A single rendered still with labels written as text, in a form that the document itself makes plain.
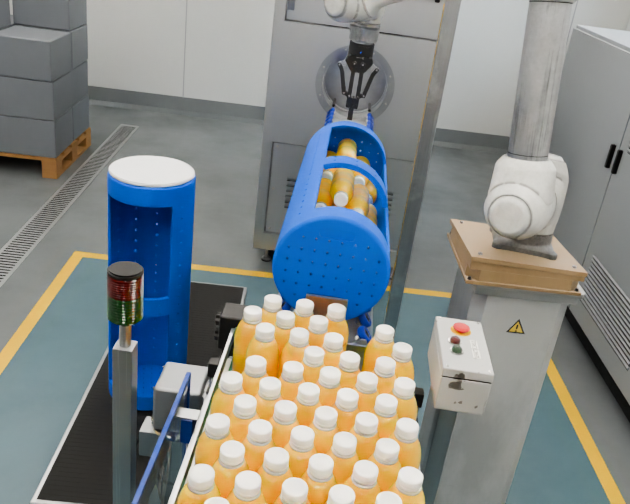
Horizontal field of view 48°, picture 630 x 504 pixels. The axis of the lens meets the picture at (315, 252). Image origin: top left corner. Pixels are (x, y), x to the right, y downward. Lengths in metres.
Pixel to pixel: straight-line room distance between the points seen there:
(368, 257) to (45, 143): 3.75
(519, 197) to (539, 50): 0.35
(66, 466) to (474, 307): 1.40
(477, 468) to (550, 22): 1.37
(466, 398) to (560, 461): 1.70
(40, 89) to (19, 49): 0.27
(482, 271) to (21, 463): 1.73
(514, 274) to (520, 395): 0.43
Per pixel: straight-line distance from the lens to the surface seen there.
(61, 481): 2.49
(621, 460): 3.27
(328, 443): 1.25
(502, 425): 2.32
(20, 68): 5.09
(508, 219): 1.82
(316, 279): 1.71
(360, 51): 2.18
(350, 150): 2.34
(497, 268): 1.98
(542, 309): 2.11
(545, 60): 1.83
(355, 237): 1.66
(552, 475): 3.05
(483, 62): 6.94
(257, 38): 6.76
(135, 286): 1.27
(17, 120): 5.19
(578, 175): 4.20
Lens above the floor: 1.86
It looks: 25 degrees down
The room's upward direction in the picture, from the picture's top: 8 degrees clockwise
